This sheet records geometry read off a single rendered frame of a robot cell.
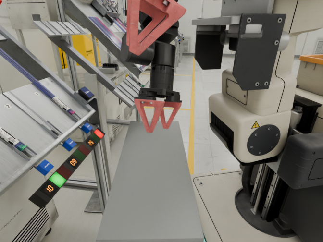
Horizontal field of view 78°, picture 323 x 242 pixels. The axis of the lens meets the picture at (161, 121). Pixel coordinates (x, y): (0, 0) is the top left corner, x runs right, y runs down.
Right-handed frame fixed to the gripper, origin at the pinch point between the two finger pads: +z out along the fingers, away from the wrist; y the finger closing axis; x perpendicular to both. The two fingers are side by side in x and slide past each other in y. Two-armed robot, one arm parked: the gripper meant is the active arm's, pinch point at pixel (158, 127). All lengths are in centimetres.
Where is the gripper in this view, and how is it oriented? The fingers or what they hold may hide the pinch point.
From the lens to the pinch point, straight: 49.2
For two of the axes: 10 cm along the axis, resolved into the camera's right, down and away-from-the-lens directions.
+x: 9.1, 1.0, -4.0
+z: -0.7, 9.9, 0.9
